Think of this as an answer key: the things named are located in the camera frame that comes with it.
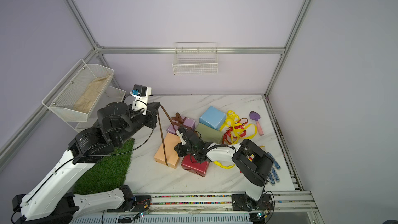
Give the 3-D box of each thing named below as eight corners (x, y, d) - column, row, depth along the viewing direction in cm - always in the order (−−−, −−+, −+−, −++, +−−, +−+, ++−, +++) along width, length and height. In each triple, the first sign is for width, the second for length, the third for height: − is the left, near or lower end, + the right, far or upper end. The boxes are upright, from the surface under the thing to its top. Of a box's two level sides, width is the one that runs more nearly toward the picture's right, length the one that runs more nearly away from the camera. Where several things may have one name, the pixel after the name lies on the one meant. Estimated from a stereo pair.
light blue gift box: (198, 124, 106) (198, 117, 101) (210, 111, 114) (211, 104, 108) (214, 134, 101) (215, 128, 95) (226, 120, 108) (227, 114, 102)
